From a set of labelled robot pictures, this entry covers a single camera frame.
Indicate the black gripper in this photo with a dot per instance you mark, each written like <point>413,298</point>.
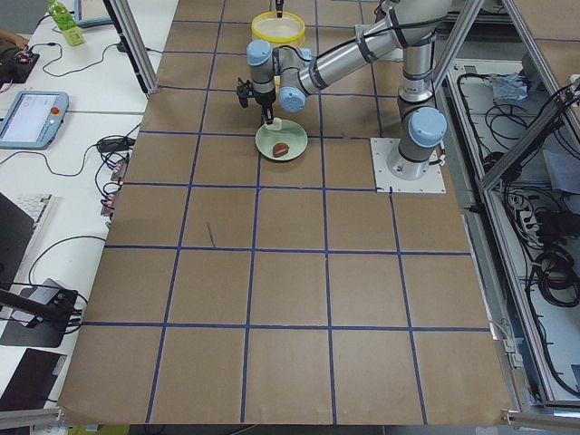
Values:
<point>265,97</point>

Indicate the white half bun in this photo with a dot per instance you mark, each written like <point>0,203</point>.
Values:
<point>275,125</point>

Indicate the yellow steamer layer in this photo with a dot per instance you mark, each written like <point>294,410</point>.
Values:
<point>289,29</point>

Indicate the brown half bun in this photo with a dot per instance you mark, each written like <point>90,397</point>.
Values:
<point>280,149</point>

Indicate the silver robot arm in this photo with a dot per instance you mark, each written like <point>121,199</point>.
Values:
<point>285,75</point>

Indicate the light green round plate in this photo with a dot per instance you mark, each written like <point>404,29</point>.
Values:
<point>292,134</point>

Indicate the black power adapter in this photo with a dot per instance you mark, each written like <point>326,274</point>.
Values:
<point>114,144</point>

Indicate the green drink bottle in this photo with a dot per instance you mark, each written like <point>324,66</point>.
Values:
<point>65,23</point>

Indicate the blue teach pendant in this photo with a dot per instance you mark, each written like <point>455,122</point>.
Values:
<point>33,120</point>

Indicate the white keyboard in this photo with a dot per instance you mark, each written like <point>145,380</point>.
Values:
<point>36,206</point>

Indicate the black laptop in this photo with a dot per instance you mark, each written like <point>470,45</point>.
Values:
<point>17,228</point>

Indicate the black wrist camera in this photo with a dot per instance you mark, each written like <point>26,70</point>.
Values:
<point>244,92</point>

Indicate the aluminium frame post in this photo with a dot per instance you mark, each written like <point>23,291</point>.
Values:
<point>128,31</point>

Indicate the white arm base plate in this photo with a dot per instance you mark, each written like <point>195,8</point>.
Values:
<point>394,174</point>

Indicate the black camera stand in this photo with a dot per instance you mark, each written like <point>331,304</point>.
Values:
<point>46,303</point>

